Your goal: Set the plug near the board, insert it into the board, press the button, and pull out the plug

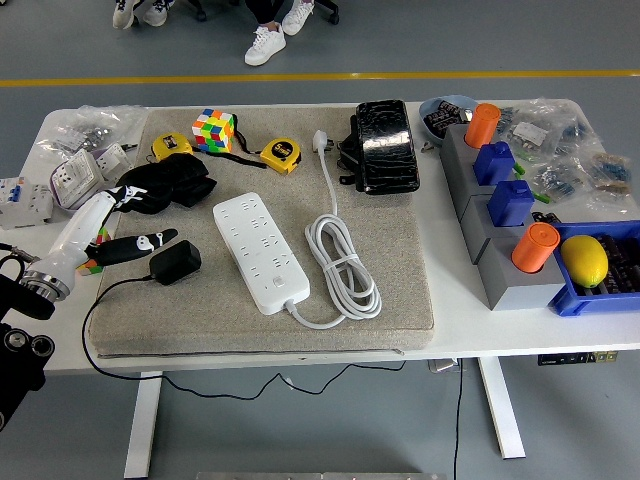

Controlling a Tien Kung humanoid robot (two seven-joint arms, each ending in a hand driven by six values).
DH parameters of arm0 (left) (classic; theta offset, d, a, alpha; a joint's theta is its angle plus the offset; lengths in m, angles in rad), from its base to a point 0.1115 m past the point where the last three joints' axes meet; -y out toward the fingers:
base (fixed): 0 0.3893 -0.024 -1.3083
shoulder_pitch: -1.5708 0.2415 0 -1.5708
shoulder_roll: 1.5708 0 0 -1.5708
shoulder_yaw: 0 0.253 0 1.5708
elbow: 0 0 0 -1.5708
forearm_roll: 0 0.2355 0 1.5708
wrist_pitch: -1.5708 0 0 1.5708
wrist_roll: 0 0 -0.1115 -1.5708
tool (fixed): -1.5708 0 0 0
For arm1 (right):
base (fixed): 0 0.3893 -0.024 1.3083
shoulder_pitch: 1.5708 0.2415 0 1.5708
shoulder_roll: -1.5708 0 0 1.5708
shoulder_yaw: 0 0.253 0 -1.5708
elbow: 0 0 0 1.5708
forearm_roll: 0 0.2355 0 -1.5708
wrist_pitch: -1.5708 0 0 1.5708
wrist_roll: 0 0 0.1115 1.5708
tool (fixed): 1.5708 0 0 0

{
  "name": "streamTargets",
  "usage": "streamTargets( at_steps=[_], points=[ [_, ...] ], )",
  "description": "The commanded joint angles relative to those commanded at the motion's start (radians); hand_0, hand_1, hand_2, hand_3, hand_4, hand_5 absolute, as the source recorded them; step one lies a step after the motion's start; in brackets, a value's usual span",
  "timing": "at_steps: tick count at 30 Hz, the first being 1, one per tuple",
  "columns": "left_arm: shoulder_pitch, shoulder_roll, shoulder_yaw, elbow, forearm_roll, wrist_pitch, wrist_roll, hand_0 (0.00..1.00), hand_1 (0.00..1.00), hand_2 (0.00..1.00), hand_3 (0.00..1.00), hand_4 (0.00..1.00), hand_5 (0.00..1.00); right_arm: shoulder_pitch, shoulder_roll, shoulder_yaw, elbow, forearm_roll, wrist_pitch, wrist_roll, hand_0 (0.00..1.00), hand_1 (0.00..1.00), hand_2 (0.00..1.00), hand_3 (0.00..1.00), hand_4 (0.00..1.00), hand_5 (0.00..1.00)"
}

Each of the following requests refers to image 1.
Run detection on yellow tape measure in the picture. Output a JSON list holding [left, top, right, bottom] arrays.
[[151, 133, 195, 162]]

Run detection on white grey sneaker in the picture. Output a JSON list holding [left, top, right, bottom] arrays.
[[112, 0, 137, 30], [143, 0, 176, 27]]

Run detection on clear bag metal parts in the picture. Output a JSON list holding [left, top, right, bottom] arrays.
[[38, 103, 149, 154]]

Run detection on black wrist strap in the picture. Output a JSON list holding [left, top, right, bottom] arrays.
[[223, 113, 268, 170]]

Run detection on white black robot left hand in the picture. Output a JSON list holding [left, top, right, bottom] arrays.
[[48, 185, 180, 276]]

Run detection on black parts in bowl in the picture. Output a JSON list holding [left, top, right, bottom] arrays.
[[424, 99, 475, 141]]

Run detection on large white wall socket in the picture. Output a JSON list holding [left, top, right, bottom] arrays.
[[49, 148, 107, 207]]

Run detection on large colourful puzzle cube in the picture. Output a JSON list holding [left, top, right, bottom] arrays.
[[191, 107, 236, 154]]

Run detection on grey-brown mat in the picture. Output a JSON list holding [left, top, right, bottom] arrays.
[[88, 103, 435, 360]]

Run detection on black cloth pouch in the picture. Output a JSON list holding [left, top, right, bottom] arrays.
[[115, 153, 219, 215]]

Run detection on white power strip cable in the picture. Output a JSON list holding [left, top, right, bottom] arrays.
[[283, 128, 384, 330]]

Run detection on purple tray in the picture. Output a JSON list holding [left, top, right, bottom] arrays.
[[48, 144, 136, 212]]

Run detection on hanging black cable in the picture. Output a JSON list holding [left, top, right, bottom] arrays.
[[452, 359, 465, 480]]

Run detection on yellow tape measure 5m print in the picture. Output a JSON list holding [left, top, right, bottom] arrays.
[[259, 138, 304, 176]]

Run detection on blue square block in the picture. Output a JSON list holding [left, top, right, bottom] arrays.
[[487, 179, 536, 229], [472, 140, 517, 187]]

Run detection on small white wall socket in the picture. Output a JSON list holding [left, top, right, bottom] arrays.
[[94, 142, 134, 176]]

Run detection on small colourful puzzle cube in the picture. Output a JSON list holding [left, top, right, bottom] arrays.
[[76, 225, 112, 276]]

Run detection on seated person's leg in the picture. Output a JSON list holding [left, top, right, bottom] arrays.
[[244, 0, 282, 32]]

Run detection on white circuit breaker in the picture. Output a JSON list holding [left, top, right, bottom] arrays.
[[0, 175, 55, 231]]

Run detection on light blue bowl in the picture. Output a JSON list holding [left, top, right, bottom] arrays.
[[417, 94, 480, 149]]

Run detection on metal table bracket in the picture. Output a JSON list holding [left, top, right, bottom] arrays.
[[427, 358, 467, 374]]

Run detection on orange cylinder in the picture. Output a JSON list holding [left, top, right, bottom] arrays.
[[510, 222, 561, 275], [464, 102, 502, 150]]

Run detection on clear bag blue parts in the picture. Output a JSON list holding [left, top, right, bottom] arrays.
[[582, 147, 636, 196], [554, 99, 601, 151], [529, 152, 589, 204]]

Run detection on black chair base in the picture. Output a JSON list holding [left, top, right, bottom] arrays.
[[179, 0, 209, 22], [305, 0, 341, 26]]

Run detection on thin black adapter cord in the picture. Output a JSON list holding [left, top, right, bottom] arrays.
[[81, 273, 407, 401]]

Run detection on blue plastic bin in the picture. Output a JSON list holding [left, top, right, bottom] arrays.
[[547, 219, 640, 319]]

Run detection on white table leg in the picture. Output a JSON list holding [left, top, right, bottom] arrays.
[[123, 370, 164, 480], [475, 357, 527, 460]]

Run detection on clear bag white label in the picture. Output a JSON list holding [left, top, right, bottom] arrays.
[[502, 102, 566, 156]]

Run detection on yellow lemon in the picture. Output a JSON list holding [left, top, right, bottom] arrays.
[[559, 234, 610, 290]]

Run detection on black parts in bin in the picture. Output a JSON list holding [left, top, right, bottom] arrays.
[[582, 232, 640, 296]]

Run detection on grey socket block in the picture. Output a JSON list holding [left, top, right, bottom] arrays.
[[477, 234, 569, 312], [439, 123, 501, 194], [455, 167, 521, 226], [459, 192, 536, 266]]

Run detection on black table control panel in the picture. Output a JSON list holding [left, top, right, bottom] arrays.
[[537, 351, 619, 367]]

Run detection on white power strip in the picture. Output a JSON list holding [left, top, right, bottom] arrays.
[[212, 191, 312, 316]]

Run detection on glossy black case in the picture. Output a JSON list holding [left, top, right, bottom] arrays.
[[354, 98, 421, 195]]

